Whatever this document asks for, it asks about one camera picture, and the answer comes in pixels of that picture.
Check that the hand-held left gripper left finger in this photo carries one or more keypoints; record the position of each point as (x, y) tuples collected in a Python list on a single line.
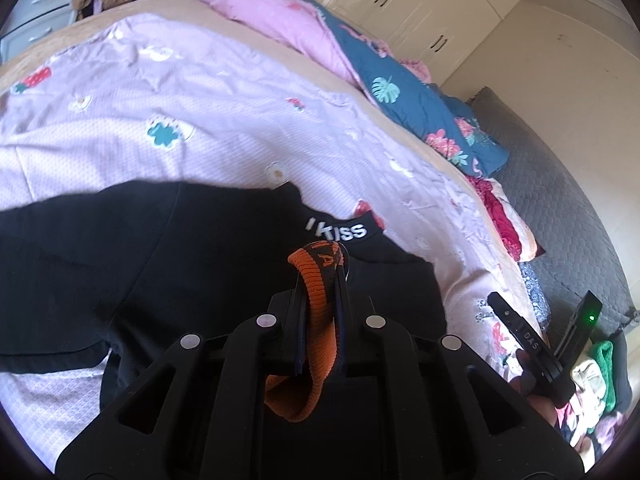
[(300, 332)]

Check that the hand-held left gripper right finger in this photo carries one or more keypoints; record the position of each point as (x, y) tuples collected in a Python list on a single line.
[(341, 320)]

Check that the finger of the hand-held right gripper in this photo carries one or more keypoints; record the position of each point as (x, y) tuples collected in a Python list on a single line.
[(505, 315)]

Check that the black shirt with orange cuff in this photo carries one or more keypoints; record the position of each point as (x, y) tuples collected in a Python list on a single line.
[(175, 260)]

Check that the pile of folded clothes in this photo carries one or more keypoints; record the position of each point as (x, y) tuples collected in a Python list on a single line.
[(585, 430)]

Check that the person's right hand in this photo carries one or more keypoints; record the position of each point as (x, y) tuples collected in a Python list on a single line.
[(542, 405)]

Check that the dark blue patterned cloth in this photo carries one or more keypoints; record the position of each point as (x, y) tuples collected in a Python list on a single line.
[(535, 295)]

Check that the green cloth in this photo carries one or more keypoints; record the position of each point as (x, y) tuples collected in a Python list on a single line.
[(605, 365)]

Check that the cream cloth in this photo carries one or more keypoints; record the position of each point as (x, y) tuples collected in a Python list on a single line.
[(587, 380)]

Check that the red floral cloth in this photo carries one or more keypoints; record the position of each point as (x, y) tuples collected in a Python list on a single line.
[(505, 225)]

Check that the grey quilted headboard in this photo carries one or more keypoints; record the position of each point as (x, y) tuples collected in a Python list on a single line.
[(550, 185)]

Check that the purple printed bedsheet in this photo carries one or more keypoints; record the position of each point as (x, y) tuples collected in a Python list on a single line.
[(200, 100)]

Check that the cream wardrobe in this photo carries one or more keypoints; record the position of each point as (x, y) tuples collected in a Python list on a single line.
[(425, 10)]

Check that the pink quilt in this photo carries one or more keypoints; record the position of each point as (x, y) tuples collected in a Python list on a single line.
[(260, 5)]

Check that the white drawer cabinet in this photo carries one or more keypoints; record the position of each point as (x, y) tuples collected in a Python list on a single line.
[(35, 5)]

